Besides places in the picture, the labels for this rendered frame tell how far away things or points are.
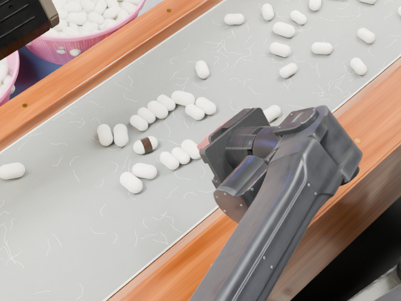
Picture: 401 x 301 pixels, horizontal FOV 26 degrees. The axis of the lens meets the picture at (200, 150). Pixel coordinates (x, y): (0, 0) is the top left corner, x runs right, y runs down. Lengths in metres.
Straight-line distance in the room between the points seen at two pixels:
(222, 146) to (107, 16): 0.52
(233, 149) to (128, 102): 0.35
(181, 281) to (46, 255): 0.19
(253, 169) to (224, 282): 0.22
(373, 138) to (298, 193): 0.46
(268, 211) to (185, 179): 0.44
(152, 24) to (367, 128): 0.40
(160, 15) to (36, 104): 0.27
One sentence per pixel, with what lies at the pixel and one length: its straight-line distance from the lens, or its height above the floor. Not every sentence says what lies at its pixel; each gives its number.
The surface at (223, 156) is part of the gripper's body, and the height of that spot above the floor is 0.92.
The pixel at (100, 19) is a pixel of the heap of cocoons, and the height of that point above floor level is 0.74.
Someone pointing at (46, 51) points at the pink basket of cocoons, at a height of 0.72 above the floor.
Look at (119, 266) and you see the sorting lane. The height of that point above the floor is 0.74.
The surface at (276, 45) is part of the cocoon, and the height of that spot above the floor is 0.76.
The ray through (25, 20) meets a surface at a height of 1.07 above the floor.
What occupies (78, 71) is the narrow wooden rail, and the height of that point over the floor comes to 0.77.
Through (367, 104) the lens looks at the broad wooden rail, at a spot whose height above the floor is 0.76.
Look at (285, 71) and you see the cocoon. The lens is 1.39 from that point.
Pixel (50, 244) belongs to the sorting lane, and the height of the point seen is 0.74.
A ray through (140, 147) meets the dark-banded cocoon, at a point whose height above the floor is 0.76.
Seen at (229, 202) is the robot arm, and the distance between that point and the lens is 0.97.
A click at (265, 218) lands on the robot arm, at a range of 0.83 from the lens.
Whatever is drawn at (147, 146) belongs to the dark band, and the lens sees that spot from 1.28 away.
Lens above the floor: 1.74
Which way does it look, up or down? 51 degrees down
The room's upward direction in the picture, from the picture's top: straight up
